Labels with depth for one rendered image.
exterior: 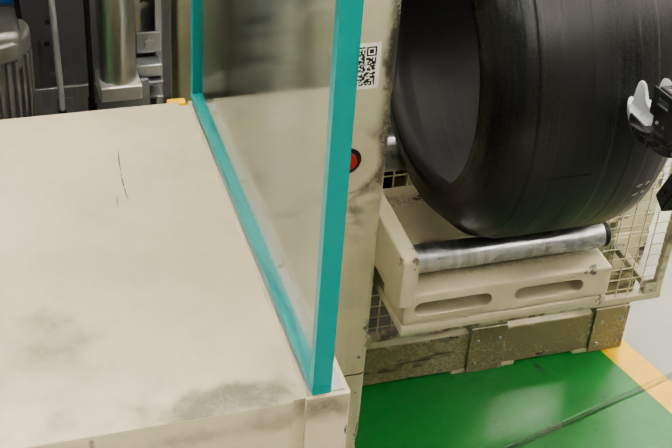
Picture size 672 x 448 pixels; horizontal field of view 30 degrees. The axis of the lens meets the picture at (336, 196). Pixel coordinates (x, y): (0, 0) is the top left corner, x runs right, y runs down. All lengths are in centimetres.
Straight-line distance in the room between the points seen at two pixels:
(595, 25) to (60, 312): 82
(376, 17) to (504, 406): 149
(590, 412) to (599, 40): 152
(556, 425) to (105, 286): 188
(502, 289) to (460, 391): 108
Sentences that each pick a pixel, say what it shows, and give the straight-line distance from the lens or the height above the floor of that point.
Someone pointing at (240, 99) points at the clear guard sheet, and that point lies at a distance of 134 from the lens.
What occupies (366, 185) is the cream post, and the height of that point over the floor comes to 101.
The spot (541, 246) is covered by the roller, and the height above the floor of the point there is 91.
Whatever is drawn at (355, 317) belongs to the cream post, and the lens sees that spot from 206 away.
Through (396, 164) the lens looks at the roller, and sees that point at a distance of 216.
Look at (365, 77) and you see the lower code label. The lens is 180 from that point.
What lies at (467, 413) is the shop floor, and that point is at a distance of 301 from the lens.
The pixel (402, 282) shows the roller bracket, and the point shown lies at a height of 91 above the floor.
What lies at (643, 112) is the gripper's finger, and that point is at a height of 126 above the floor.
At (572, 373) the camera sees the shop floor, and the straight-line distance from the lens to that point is 317.
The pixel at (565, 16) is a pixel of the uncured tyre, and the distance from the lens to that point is 169.
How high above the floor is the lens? 208
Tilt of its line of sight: 35 degrees down
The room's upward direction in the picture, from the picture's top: 4 degrees clockwise
